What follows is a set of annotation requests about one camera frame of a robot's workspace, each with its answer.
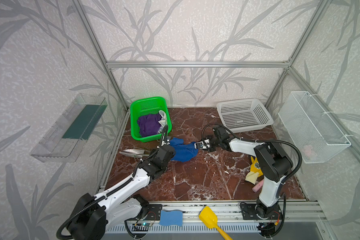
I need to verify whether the blue towel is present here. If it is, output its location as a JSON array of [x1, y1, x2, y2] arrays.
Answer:
[[170, 138, 199, 163]]

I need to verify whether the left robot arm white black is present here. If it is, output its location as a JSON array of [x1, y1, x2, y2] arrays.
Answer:
[[56, 126, 176, 240]]

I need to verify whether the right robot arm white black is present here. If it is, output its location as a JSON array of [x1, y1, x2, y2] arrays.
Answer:
[[194, 123, 303, 220]]

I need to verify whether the silver metal trowel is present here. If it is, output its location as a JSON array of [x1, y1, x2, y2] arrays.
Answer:
[[119, 149, 150, 159]]

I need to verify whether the white plastic basket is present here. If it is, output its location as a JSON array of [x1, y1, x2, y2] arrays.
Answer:
[[217, 99, 274, 133]]

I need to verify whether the purple towel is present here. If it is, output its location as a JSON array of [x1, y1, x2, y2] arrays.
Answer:
[[137, 114, 162, 138]]

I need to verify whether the white light-blue towel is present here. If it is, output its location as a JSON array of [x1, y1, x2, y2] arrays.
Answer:
[[158, 110, 168, 134]]

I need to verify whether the yellow packet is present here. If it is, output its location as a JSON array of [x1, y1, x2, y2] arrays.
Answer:
[[250, 156, 263, 177]]

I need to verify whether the pale yellow cloth piece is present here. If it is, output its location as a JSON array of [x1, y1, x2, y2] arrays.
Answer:
[[245, 172, 262, 185]]

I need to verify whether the green plastic basket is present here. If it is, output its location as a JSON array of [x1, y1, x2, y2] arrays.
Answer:
[[130, 97, 172, 143]]

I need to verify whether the blue sponge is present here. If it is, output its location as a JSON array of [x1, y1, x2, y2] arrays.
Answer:
[[159, 210, 183, 227]]

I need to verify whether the small circuit board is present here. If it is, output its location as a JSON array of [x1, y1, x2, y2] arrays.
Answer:
[[132, 222, 155, 232]]

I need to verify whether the yellow plastic shovel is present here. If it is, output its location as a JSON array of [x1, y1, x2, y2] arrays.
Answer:
[[199, 206, 233, 240]]

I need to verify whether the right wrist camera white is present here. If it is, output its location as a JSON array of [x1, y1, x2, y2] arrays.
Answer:
[[194, 140, 211, 151]]

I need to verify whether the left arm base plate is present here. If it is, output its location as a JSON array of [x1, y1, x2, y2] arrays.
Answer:
[[137, 204, 163, 221]]

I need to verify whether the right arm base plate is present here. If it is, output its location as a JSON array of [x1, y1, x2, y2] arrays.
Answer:
[[239, 202, 283, 221]]

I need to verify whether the clear acrylic wall shelf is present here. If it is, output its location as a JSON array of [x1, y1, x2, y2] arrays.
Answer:
[[30, 94, 108, 163]]

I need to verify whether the white wire wall basket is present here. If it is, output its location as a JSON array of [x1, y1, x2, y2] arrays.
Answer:
[[279, 91, 351, 164]]

